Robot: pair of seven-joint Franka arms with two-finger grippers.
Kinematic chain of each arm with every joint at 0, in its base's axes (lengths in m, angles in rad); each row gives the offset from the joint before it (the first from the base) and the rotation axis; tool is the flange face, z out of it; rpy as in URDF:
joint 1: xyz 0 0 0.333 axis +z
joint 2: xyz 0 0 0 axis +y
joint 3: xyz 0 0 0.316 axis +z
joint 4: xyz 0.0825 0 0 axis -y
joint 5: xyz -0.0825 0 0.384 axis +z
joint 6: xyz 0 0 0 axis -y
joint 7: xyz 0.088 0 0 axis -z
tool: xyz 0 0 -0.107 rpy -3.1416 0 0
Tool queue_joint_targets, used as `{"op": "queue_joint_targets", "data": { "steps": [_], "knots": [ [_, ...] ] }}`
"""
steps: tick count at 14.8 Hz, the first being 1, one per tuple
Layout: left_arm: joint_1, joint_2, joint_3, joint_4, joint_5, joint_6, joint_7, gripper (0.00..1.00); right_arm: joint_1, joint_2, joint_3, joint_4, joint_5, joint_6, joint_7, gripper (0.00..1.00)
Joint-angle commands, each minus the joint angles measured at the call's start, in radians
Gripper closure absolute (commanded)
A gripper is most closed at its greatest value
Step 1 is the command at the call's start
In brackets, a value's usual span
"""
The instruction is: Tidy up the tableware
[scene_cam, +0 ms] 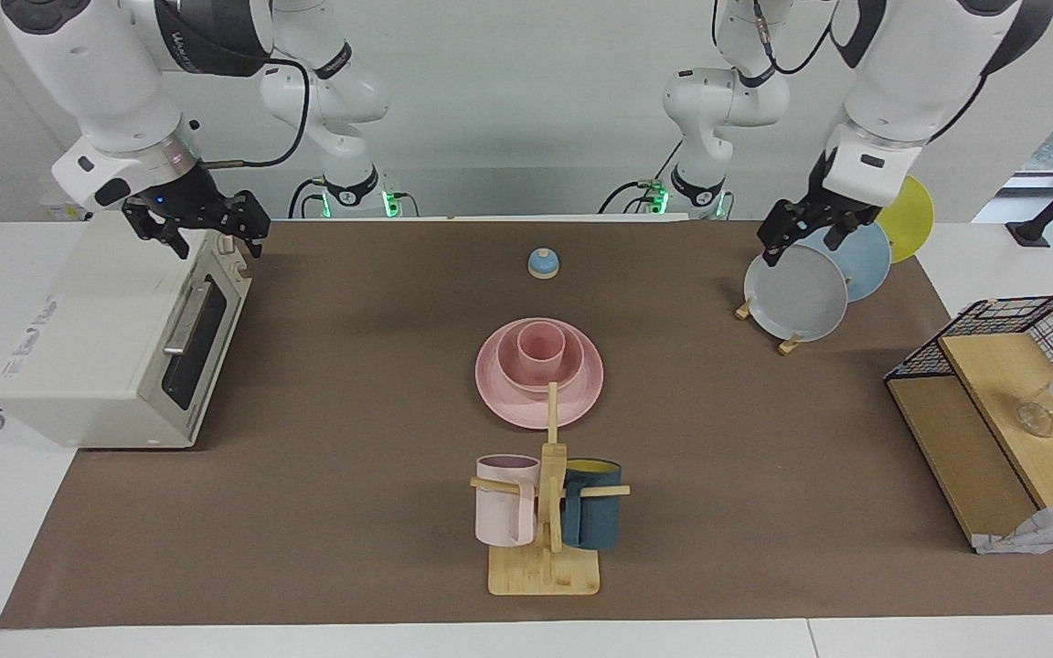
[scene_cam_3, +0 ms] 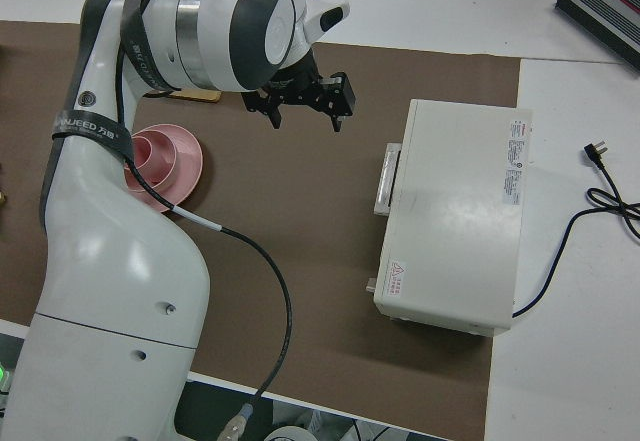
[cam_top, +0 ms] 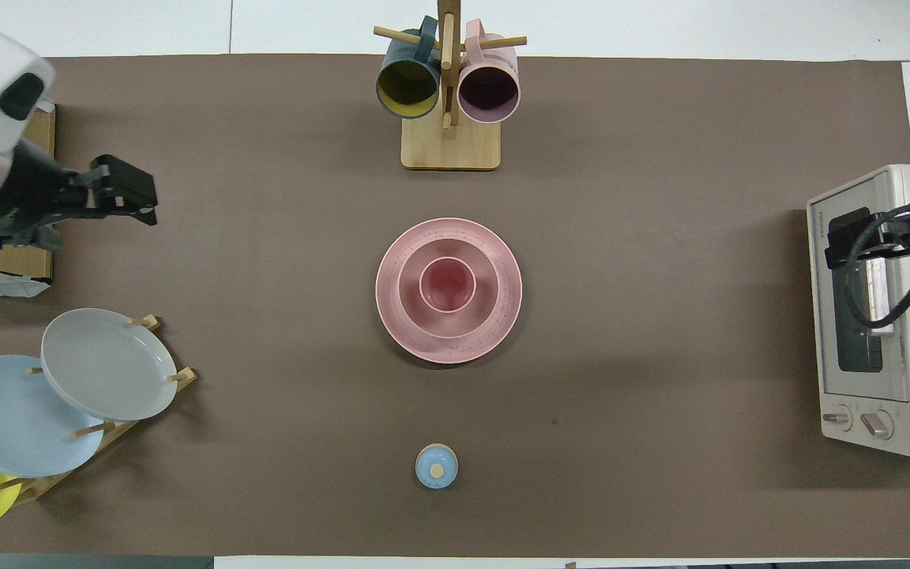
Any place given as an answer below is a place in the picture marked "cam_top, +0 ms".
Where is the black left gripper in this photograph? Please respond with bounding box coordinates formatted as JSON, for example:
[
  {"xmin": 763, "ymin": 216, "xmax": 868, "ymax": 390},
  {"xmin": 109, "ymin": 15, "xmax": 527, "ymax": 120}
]
[{"xmin": 0, "ymin": 140, "xmax": 160, "ymax": 253}]

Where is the pink bowl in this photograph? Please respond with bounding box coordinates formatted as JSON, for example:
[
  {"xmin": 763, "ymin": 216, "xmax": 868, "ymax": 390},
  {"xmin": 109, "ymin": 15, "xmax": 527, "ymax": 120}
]
[{"xmin": 398, "ymin": 237, "xmax": 499, "ymax": 339}]

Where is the pink handleless cup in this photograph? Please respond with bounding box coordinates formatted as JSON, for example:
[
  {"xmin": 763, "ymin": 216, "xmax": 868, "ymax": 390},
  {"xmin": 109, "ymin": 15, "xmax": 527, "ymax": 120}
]
[{"xmin": 419, "ymin": 257, "xmax": 477, "ymax": 315}]

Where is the grey plate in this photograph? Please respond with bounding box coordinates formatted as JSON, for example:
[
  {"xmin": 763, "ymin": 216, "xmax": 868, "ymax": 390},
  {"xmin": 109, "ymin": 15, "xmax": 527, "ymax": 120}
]
[{"xmin": 41, "ymin": 308, "xmax": 179, "ymax": 421}]

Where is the wooden plate rack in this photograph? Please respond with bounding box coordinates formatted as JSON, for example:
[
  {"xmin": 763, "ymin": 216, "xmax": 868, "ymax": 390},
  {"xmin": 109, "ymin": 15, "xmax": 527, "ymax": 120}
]
[{"xmin": 0, "ymin": 315, "xmax": 197, "ymax": 507}]

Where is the light blue plate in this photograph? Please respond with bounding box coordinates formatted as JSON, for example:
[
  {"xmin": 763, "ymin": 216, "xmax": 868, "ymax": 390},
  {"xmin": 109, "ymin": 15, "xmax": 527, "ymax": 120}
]
[{"xmin": 0, "ymin": 356, "xmax": 106, "ymax": 477}]

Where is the brown table mat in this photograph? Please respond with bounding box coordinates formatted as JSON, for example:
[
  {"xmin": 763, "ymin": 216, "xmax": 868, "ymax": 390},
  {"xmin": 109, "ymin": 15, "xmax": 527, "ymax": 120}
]
[{"xmin": 0, "ymin": 54, "xmax": 910, "ymax": 558}]

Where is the pink plate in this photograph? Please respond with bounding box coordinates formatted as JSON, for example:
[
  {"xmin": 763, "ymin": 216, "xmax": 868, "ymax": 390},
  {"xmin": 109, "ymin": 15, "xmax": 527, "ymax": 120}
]
[{"xmin": 375, "ymin": 217, "xmax": 523, "ymax": 364}]

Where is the dark teal mug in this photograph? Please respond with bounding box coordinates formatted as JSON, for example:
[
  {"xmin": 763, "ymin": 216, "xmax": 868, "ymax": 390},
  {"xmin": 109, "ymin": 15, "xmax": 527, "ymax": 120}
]
[{"xmin": 376, "ymin": 16, "xmax": 442, "ymax": 119}]

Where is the wooden mug tree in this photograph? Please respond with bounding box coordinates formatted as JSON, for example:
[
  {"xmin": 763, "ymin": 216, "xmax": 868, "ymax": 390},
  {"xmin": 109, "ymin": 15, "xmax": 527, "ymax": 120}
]
[{"xmin": 374, "ymin": 0, "xmax": 528, "ymax": 171}]

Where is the pink mug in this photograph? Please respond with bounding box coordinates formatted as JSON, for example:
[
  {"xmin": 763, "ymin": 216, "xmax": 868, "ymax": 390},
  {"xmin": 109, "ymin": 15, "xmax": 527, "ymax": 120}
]
[{"xmin": 457, "ymin": 20, "xmax": 521, "ymax": 124}]

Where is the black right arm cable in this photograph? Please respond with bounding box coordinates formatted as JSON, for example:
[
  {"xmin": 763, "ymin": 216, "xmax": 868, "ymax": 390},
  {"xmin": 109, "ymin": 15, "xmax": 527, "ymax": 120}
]
[{"xmin": 846, "ymin": 202, "xmax": 910, "ymax": 330}]

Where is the wire and wood shelf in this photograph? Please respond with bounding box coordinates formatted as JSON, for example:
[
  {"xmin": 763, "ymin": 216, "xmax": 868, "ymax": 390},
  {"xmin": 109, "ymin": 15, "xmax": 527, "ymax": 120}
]
[{"xmin": 0, "ymin": 107, "xmax": 57, "ymax": 285}]

